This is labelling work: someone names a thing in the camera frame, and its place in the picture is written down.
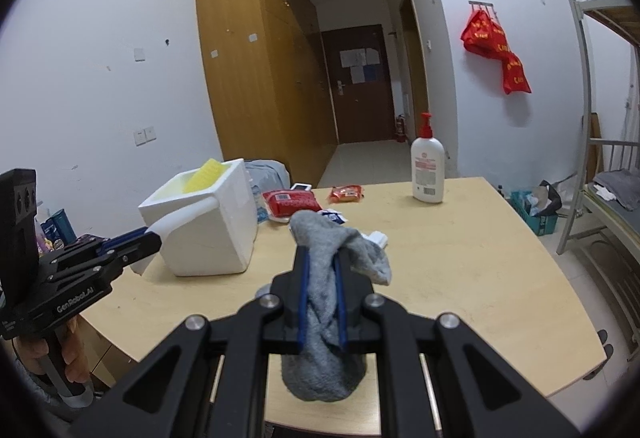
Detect small orange snack packet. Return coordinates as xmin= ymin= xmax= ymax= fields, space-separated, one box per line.
xmin=327 ymin=185 xmax=365 ymax=204

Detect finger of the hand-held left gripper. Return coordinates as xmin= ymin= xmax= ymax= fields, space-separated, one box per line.
xmin=102 ymin=232 xmax=163 ymax=270
xmin=95 ymin=227 xmax=152 ymax=253

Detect metal bunk bed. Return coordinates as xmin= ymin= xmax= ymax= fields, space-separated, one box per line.
xmin=549 ymin=0 xmax=640 ymax=259

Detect wooden side door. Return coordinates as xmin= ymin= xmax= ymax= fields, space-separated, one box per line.
xmin=398 ymin=0 xmax=431 ymax=139

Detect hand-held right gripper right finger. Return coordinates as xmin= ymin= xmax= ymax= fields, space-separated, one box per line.
xmin=334 ymin=252 xmax=582 ymax=438

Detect grey-blue cloth pile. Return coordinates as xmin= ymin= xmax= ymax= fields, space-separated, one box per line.
xmin=245 ymin=159 xmax=291 ymax=199

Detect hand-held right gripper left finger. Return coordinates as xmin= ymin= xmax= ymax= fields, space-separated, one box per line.
xmin=70 ymin=245 xmax=309 ymax=438

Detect dark brown door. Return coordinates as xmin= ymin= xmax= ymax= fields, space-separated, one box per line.
xmin=320 ymin=23 xmax=396 ymax=144

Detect white foam box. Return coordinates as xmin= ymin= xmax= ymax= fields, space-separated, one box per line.
xmin=137 ymin=158 xmax=259 ymax=277

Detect white foam stick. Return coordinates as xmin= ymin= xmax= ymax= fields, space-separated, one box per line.
xmin=131 ymin=197 xmax=221 ymax=276

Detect red bag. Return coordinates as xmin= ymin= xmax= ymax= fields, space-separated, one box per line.
xmin=500 ymin=51 xmax=532 ymax=95
xmin=460 ymin=8 xmax=508 ymax=56

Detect person's left hand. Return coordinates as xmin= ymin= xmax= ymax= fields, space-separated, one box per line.
xmin=15 ymin=313 xmax=90 ymax=384

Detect large red snack packet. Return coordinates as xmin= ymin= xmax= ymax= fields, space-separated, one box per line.
xmin=262 ymin=189 xmax=322 ymax=219

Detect white lotion pump bottle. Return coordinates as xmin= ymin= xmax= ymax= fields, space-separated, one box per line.
xmin=411 ymin=112 xmax=446 ymax=204

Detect yellow foam net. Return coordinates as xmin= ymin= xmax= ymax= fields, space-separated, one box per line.
xmin=182 ymin=158 xmax=224 ymax=194

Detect dark bag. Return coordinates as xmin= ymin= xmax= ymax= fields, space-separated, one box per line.
xmin=532 ymin=181 xmax=565 ymax=216

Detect wooden board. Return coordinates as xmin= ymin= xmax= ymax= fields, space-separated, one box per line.
xmin=590 ymin=113 xmax=603 ymax=169

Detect blue crate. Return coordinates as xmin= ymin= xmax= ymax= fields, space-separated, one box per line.
xmin=510 ymin=191 xmax=558 ymax=236

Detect wooden wardrobe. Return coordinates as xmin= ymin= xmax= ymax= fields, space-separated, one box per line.
xmin=194 ymin=0 xmax=337 ymax=189

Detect grey sock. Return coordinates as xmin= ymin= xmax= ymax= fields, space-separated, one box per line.
xmin=281 ymin=211 xmax=393 ymax=403

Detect grey clothes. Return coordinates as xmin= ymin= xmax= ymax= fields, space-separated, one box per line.
xmin=592 ymin=169 xmax=640 ymax=211

